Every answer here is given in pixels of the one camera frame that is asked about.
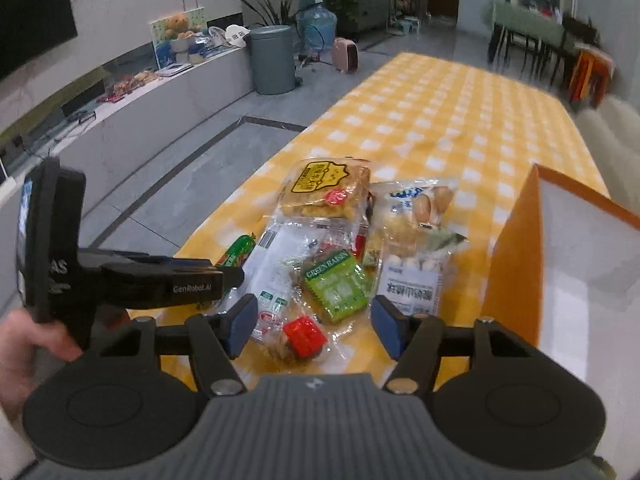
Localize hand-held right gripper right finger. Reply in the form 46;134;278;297
371;295;538;395

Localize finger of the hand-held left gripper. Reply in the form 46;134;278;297
222;266;246;302
127;254;216;272

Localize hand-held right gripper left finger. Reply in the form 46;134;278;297
99;294;259;396

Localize green red sausage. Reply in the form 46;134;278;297
215;232;257;268

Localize long clear packet white label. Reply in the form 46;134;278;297
245;217;371;341

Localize clear packet of white balls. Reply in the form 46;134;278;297
375;232;468;318

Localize small red snack packet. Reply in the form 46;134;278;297
260;312;331;361

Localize green raisin packet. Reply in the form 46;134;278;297
285;247;378;323

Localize blue white bun packet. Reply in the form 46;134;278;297
372;177;461;256

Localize bread packet with yellow label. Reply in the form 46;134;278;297
277;157;373;223

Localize orange cardboard box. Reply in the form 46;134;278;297
482;162;640;396

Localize pile of snacks on ledge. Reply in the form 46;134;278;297
97;70;161;103

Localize person's left hand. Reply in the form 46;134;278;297
0;307;84;422

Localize yellow checked tablecloth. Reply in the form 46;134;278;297
127;52;613;391

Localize grey trash bin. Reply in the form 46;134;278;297
248;25;299;96

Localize teddy bear picture box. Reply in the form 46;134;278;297
149;7;207;68

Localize black television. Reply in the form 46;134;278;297
0;0;78;81

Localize pink heater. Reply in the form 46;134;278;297
331;37;362;73

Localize blue water bottle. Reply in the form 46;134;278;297
297;2;337;53

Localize potted plant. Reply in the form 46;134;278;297
232;0;301;28

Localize white armchair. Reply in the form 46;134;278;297
575;95;640;211

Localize orange stool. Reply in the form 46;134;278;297
570;47;616;106

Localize dining table with green cloth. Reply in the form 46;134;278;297
492;0;576;76

